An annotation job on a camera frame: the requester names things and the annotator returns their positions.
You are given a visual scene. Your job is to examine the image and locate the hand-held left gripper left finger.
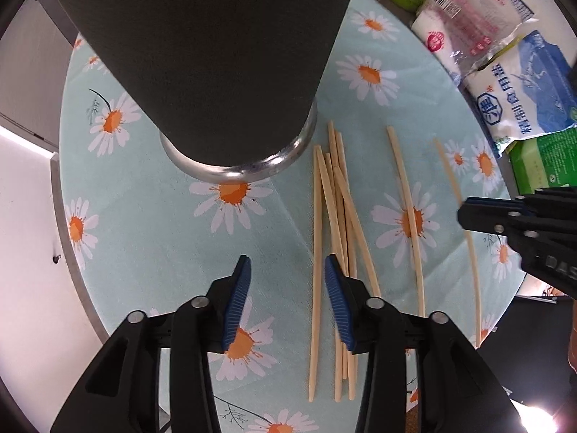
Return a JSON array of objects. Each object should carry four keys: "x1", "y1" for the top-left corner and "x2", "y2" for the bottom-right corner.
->
[{"x1": 54, "y1": 255, "x2": 252, "y2": 433}]

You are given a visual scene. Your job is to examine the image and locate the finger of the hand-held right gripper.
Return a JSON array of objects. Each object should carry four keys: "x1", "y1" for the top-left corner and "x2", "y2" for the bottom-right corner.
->
[
  {"x1": 457, "y1": 210, "x2": 577, "y2": 259},
  {"x1": 466, "y1": 187, "x2": 577, "y2": 213}
]

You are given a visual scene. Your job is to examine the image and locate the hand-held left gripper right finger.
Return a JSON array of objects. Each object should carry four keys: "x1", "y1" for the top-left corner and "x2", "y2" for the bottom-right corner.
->
[{"x1": 325, "y1": 254, "x2": 526, "y2": 433}]

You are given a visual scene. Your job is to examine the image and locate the wooden chopstick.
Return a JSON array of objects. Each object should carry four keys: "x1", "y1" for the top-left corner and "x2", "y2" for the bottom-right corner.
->
[
  {"x1": 332, "y1": 167, "x2": 382, "y2": 296},
  {"x1": 307, "y1": 144, "x2": 323, "y2": 403},
  {"x1": 386, "y1": 126, "x2": 427, "y2": 319},
  {"x1": 433, "y1": 137, "x2": 483, "y2": 349},
  {"x1": 325, "y1": 152, "x2": 349, "y2": 380},
  {"x1": 317, "y1": 146, "x2": 343, "y2": 403},
  {"x1": 335, "y1": 132, "x2": 361, "y2": 280},
  {"x1": 327, "y1": 120, "x2": 357, "y2": 401}
]

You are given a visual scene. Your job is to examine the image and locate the black cylindrical utensil holder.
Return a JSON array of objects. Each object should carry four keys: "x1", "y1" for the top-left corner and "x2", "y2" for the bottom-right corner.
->
[{"x1": 45, "y1": 0, "x2": 364, "y2": 185}]

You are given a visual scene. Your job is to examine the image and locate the large green packet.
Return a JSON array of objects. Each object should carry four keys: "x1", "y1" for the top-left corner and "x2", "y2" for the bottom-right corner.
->
[{"x1": 505, "y1": 126, "x2": 577, "y2": 197}]

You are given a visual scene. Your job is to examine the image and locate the daisy print tablecloth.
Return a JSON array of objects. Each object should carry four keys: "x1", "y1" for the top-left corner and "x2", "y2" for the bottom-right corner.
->
[{"x1": 58, "y1": 0, "x2": 529, "y2": 433}]

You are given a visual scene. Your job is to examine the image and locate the blue and white salt bag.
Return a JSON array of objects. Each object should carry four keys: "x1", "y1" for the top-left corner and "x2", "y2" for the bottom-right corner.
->
[{"x1": 462, "y1": 29, "x2": 577, "y2": 158}]

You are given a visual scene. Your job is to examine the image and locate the pink and white bag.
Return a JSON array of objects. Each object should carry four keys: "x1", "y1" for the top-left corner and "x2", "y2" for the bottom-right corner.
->
[{"x1": 410, "y1": 0, "x2": 539, "y2": 86}]

